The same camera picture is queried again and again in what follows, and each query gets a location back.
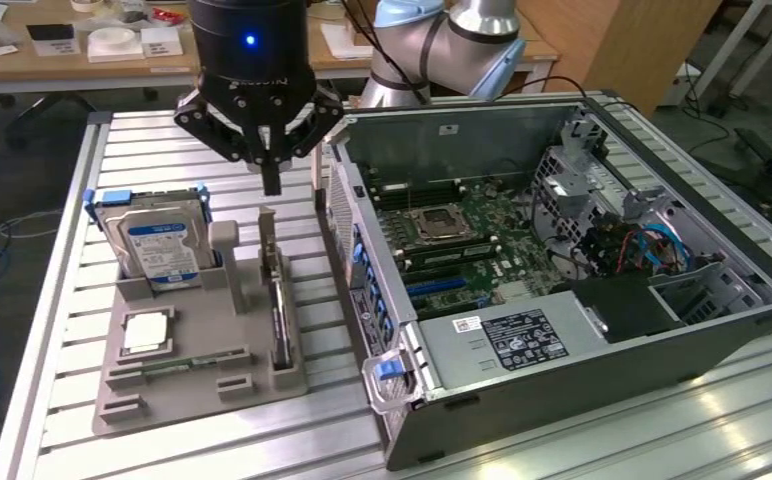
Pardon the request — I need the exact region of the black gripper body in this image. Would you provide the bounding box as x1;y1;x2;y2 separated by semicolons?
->
188;0;324;130

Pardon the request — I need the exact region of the graphics card with fan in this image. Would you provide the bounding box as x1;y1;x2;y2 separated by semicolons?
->
255;204;298;374

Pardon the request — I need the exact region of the white paper stack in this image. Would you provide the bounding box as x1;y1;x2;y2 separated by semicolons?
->
320;22;374;60

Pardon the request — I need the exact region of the plain white box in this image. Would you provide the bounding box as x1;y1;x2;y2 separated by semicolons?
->
139;27;184;59

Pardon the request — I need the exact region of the wooden desk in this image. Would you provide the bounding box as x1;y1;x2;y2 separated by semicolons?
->
0;0;560;96

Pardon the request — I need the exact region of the white box with tape roll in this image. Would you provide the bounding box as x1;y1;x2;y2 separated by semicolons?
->
84;27;145;64

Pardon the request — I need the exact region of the black chair base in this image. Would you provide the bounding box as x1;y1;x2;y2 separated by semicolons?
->
1;92;100;149

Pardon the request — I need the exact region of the hard disk in blue caddy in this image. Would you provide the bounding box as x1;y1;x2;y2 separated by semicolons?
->
83;185;227;296

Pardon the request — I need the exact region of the white box with black top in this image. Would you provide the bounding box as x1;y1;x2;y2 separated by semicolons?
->
24;23;81;57

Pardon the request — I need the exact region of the CPU socket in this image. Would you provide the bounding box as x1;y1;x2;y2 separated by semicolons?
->
408;204;471;246

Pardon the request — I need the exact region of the blue expansion slot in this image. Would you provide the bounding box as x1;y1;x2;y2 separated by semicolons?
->
406;276;467;296

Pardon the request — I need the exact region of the metal drive cage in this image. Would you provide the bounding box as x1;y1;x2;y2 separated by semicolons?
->
531;144;627;236

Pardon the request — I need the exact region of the grey parts rack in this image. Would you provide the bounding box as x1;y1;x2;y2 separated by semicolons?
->
91;207;311;437

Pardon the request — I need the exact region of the silver CPU chip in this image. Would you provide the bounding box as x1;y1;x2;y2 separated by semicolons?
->
121;313;175;351

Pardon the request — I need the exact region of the wooden cabinet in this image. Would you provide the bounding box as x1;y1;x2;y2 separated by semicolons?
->
511;0;725;116

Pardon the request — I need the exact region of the green RAM stick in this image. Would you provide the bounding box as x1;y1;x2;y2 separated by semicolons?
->
137;349;240;374

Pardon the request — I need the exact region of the blue case latch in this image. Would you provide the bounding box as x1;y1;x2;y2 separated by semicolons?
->
371;360;403;386

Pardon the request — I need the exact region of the grey power supply unit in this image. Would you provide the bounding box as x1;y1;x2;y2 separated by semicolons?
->
418;292;611;391

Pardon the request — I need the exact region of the black open PC case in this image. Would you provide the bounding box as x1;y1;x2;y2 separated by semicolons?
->
310;94;772;472

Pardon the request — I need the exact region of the metal disk bay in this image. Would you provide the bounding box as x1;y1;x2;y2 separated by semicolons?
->
645;259;772;326

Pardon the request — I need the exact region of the white floor cable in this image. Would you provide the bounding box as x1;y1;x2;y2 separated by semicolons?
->
0;209;60;239

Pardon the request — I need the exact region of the black power cable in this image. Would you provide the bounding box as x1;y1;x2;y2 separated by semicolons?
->
511;74;638;109

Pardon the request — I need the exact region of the blue wire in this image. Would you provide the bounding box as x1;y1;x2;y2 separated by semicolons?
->
631;224;694;274

